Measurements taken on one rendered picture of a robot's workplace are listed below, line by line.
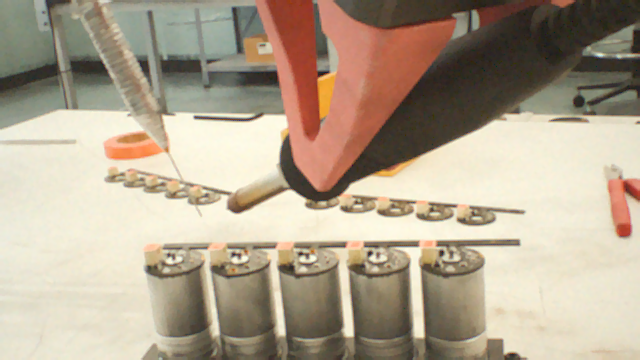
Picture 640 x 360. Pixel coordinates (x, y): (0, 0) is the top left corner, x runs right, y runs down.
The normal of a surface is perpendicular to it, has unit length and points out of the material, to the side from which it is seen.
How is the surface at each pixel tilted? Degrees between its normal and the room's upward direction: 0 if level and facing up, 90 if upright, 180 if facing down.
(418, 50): 140
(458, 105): 111
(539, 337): 0
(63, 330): 0
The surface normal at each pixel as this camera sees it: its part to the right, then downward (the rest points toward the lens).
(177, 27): -0.44, 0.31
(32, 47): 0.89, 0.06
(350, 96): -0.84, 0.48
